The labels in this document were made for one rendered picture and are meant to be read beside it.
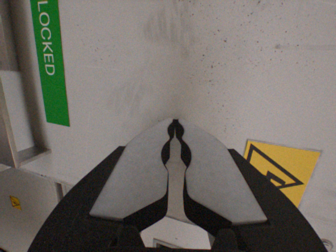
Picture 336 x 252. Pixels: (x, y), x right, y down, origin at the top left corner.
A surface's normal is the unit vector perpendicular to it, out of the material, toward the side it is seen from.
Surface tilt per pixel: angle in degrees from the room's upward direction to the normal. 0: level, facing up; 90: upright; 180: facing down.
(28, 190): 90
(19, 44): 90
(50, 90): 90
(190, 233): 90
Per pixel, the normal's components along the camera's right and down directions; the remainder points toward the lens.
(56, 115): -0.28, 0.26
